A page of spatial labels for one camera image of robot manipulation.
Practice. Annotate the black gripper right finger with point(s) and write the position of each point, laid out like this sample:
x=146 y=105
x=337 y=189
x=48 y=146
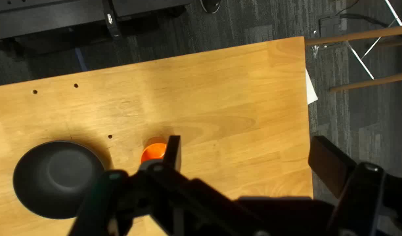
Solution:
x=333 y=165

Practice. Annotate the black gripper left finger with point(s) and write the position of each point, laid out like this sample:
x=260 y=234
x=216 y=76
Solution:
x=175 y=151

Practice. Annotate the orange plastic cup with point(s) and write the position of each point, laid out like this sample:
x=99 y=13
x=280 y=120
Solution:
x=153 y=152

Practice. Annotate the black bowl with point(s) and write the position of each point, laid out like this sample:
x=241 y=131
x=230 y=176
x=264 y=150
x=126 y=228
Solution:
x=57 y=175

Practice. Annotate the white paper sheet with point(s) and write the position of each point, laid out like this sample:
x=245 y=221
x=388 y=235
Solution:
x=310 y=89

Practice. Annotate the white thin rod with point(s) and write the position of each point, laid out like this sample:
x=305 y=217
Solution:
x=360 y=61

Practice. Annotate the wooden stool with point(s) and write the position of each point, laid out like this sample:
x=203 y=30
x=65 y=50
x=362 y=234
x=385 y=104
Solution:
x=363 y=34

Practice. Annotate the black equipment cabinet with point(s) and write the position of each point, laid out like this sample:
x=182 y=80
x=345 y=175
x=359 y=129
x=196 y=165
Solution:
x=44 y=17

